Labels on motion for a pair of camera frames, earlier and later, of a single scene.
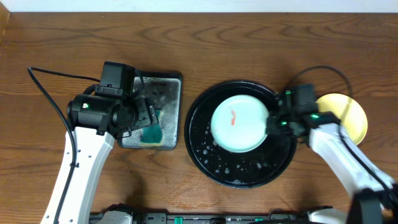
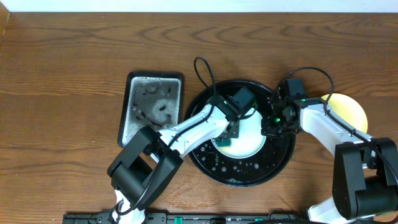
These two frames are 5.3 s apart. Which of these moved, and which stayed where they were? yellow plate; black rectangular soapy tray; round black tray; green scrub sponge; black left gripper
Moved: green scrub sponge; black left gripper
Stayed: round black tray; yellow plate; black rectangular soapy tray
